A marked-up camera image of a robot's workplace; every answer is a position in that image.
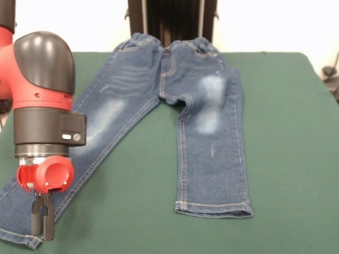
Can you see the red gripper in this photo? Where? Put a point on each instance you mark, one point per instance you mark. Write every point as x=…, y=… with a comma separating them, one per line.
x=42, y=174

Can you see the blue denim jeans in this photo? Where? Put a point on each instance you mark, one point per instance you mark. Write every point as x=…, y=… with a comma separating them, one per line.
x=212, y=158

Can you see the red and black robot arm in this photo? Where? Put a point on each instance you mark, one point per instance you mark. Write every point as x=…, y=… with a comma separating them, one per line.
x=39, y=92

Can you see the dark green table cloth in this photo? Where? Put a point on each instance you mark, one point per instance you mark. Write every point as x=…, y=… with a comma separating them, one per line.
x=278, y=132

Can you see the dark grey stand base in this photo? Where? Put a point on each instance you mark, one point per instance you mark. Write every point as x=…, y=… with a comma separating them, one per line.
x=328, y=71

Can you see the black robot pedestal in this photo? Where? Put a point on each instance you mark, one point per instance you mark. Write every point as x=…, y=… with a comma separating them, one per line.
x=172, y=21

